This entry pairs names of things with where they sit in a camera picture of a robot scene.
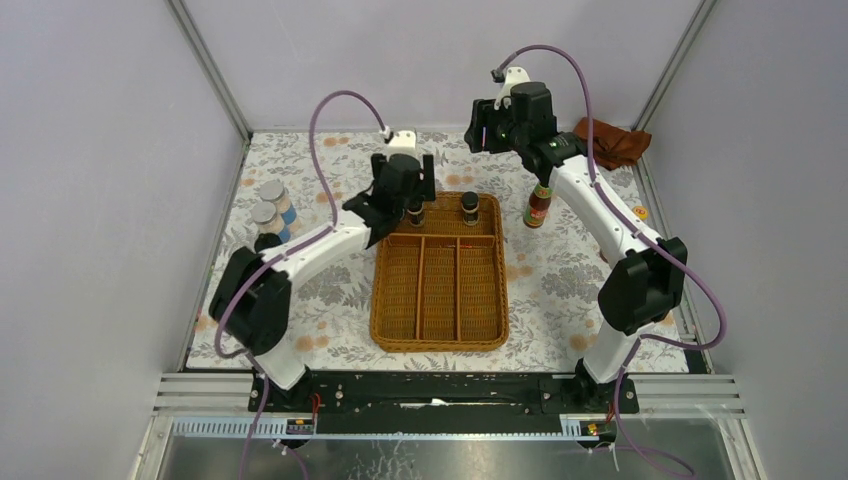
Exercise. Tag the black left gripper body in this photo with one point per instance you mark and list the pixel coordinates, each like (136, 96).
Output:
(417, 191)

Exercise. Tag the silver-lid salt jar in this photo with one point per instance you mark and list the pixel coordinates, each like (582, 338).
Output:
(275, 192)
(268, 220)

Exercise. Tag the red sauce bottle yellow cap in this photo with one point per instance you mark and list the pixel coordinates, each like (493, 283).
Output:
(537, 206)

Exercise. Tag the silver-lid salt jar near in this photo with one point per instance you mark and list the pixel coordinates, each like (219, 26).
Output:
(268, 220)

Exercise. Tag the floral table mat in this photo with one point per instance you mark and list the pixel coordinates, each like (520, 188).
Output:
(553, 273)

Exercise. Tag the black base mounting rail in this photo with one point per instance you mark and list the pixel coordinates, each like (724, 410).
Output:
(381, 402)

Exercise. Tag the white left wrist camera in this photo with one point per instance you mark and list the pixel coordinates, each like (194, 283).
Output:
(399, 142)

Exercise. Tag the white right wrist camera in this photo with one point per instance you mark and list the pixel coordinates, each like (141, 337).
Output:
(507, 78)

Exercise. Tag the silver-lid salt jar far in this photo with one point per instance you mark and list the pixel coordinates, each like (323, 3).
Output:
(275, 192)

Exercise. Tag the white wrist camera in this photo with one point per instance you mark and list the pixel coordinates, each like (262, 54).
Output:
(399, 142)
(507, 78)

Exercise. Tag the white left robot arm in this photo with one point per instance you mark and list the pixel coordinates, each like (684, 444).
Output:
(252, 300)

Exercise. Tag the black-cap pale spice jar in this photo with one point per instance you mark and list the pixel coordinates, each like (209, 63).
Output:
(265, 241)

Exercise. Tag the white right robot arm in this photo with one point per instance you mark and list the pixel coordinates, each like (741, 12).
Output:
(644, 284)

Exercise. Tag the brown folded cloth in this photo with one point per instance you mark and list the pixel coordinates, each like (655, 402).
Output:
(613, 147)

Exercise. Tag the brown wicker basket tray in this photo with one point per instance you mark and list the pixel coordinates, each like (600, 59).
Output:
(441, 286)

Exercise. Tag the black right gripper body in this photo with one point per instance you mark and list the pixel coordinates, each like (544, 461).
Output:
(501, 133)

